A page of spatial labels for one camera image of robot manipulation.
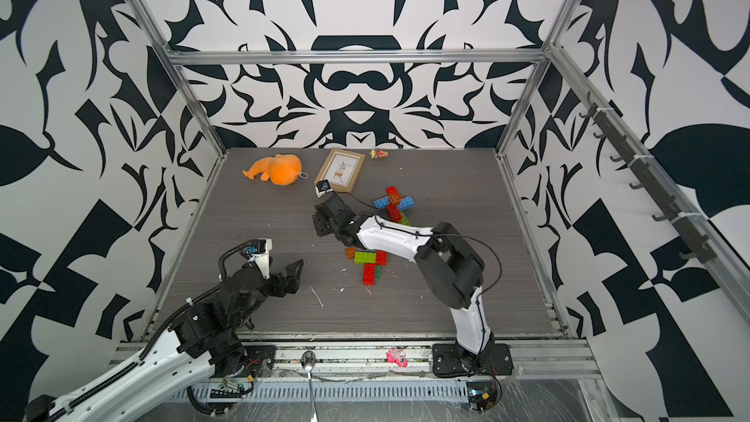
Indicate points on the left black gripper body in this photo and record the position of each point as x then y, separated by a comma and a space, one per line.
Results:
276, 285

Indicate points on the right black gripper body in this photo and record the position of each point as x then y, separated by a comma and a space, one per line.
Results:
321, 226

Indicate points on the blue lego brick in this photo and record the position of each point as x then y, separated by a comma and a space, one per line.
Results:
406, 203
382, 202

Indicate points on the red lego brick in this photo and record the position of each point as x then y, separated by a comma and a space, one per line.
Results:
369, 274
395, 213
381, 258
392, 192

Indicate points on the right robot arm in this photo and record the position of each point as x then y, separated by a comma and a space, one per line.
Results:
452, 269

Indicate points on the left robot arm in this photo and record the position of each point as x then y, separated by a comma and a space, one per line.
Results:
198, 341

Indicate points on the orange plush toy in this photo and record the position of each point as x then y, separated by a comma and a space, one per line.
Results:
281, 170

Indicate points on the small toy figure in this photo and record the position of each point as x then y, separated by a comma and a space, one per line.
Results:
378, 154

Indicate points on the metal spoon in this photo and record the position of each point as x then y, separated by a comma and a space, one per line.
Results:
308, 362

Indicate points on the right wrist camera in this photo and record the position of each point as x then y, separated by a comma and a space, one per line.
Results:
322, 188

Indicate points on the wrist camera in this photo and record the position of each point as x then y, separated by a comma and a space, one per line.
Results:
322, 188
260, 255

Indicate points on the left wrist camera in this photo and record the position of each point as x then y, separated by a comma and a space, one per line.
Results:
260, 255

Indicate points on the wooden picture frame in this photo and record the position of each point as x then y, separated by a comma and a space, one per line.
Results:
341, 169

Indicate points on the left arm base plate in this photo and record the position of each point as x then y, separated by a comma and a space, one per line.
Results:
258, 361

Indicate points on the pink toy on rail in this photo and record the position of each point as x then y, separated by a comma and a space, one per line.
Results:
397, 357

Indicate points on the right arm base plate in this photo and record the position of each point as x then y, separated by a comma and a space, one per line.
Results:
451, 360

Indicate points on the wall hook rack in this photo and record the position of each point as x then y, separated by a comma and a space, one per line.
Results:
652, 178

